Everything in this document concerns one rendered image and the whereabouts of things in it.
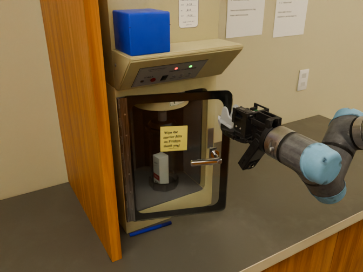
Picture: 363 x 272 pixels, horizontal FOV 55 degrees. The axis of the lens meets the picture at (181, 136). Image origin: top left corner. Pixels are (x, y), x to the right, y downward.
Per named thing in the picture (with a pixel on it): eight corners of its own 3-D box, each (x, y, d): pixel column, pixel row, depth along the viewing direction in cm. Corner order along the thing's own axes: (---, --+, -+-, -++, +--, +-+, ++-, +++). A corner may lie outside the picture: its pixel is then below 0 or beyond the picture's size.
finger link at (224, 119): (220, 100, 95) (241, 110, 88) (219, 120, 97) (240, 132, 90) (210, 102, 93) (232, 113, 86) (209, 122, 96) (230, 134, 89)
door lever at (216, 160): (187, 160, 101) (187, 151, 100) (218, 157, 103) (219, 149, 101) (190, 169, 96) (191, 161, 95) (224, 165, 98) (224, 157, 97)
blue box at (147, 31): (114, 49, 85) (112, 9, 81) (152, 45, 89) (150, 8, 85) (130, 56, 77) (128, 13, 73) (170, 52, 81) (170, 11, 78)
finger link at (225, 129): (230, 120, 93) (252, 131, 86) (230, 126, 94) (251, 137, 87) (216, 123, 91) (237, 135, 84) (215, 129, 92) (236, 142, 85)
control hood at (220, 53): (113, 88, 89) (110, 48, 85) (217, 72, 104) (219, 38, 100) (131, 101, 80) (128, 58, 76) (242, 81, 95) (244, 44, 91)
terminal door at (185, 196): (129, 221, 107) (119, 95, 90) (224, 209, 112) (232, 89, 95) (129, 222, 106) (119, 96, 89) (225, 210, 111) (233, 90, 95)
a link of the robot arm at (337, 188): (358, 169, 81) (345, 143, 74) (341, 211, 78) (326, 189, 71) (325, 162, 87) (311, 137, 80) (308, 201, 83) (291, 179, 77)
